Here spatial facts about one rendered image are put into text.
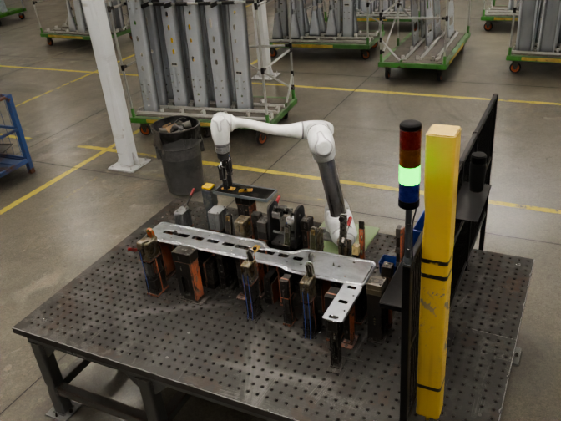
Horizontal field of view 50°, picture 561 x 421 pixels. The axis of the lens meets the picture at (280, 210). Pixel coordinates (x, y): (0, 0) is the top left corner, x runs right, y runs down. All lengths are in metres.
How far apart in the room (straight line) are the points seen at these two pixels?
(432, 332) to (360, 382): 0.59
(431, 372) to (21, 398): 2.73
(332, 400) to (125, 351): 1.12
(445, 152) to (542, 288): 2.87
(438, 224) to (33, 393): 3.01
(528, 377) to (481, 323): 0.86
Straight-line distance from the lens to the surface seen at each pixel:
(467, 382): 2.97
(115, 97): 6.85
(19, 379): 4.52
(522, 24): 9.58
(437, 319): 2.43
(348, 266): 3.13
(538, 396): 3.99
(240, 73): 7.44
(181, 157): 6.05
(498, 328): 3.28
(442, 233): 2.21
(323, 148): 3.30
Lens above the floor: 2.78
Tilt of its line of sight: 29 degrees down
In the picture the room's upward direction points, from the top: 5 degrees counter-clockwise
